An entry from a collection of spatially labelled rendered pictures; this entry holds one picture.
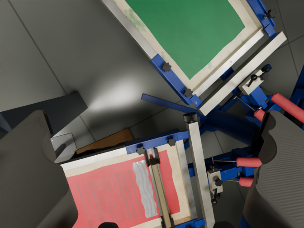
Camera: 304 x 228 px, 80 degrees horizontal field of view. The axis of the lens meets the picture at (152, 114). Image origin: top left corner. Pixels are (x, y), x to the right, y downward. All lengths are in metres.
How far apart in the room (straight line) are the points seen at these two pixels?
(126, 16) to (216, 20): 0.46
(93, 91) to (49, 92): 0.41
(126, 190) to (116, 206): 0.11
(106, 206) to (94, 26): 1.53
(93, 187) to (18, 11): 1.66
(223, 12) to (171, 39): 0.30
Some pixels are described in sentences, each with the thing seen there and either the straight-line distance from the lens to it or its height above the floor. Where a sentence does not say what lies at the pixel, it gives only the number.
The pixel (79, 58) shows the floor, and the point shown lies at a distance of 1.94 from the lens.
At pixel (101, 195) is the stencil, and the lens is 1.13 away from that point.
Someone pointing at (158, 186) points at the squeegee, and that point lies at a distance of 1.00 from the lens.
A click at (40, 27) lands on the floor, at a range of 2.07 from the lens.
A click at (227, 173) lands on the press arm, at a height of 1.04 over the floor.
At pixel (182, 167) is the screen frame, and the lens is 1.07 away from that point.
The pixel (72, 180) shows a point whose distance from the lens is 1.10.
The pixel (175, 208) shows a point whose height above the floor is 0.95.
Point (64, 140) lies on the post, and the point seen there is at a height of 0.01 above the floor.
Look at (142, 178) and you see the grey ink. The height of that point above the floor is 0.96.
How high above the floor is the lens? 1.89
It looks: 76 degrees down
